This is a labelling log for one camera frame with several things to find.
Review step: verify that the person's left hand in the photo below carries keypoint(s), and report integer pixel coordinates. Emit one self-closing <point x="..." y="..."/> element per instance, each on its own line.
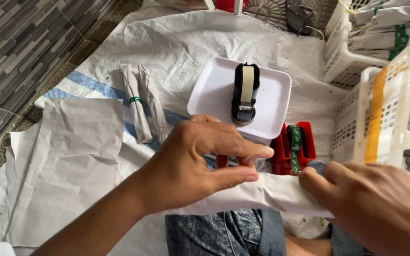
<point x="182" y="167"/>

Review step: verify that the person's right hand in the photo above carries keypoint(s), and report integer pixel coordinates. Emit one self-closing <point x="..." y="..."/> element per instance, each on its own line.
<point x="379" y="209"/>

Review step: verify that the person's right fingers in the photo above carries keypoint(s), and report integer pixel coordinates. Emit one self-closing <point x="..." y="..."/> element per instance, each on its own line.
<point x="315" y="181"/>

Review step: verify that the large white paper-wrapped roll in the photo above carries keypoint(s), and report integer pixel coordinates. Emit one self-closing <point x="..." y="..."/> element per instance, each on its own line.
<point x="272" y="197"/>

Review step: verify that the green printed tape roll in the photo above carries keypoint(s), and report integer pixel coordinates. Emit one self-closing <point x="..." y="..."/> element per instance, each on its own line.
<point x="295" y="145"/>

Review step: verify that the red tape dispenser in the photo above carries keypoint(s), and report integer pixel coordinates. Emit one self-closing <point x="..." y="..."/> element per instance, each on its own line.
<point x="279" y="153"/>

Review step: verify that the person's bare leg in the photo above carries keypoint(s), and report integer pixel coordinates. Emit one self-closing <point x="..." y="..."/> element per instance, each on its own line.
<point x="306" y="247"/>

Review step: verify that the white basket with yellow strip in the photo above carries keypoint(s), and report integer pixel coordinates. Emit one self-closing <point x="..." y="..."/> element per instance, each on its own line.
<point x="375" y="117"/>

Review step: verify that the small red plastic object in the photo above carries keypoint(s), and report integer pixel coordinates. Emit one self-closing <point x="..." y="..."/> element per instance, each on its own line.
<point x="222" y="161"/>

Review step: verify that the black tape dispenser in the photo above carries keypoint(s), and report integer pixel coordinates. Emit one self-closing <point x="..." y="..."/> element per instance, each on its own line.
<point x="243" y="110"/>

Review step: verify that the blue denim shorts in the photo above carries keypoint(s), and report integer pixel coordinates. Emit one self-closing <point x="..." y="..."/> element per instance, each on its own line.
<point x="222" y="233"/>

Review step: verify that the cream tape roll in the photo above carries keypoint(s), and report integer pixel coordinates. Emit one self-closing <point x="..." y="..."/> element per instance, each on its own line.
<point x="247" y="83"/>

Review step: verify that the white plastic lattice basket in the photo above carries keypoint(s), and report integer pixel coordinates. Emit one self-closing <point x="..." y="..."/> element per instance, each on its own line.
<point x="340" y="53"/>

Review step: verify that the white square plastic lid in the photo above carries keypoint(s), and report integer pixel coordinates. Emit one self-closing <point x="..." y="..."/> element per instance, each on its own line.
<point x="212" y="92"/>

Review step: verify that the black sandal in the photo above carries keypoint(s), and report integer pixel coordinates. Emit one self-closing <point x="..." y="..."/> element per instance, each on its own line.
<point x="298" y="16"/>

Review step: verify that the pile of banded wrapped rolls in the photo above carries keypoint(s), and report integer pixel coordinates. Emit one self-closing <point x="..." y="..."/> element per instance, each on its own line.
<point x="383" y="25"/>

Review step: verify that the grey patterned doormat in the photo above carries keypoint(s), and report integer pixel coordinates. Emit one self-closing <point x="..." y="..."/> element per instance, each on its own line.
<point x="265" y="9"/>

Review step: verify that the plain paper-wrapped roll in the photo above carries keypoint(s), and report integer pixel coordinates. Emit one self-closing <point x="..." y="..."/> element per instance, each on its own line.
<point x="153" y="103"/>

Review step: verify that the white woven sack mat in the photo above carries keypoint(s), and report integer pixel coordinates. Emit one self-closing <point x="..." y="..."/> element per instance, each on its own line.
<point x="176" y="46"/>

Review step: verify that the paper-wrapped roll with green band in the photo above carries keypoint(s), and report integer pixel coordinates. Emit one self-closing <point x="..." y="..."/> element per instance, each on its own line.
<point x="135" y="103"/>

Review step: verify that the red plastic stool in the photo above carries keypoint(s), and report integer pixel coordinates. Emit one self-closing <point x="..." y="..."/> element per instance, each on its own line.
<point x="228" y="5"/>

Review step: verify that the stack of grey paper sheets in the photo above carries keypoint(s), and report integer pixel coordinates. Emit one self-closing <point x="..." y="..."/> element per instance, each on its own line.
<point x="69" y="160"/>

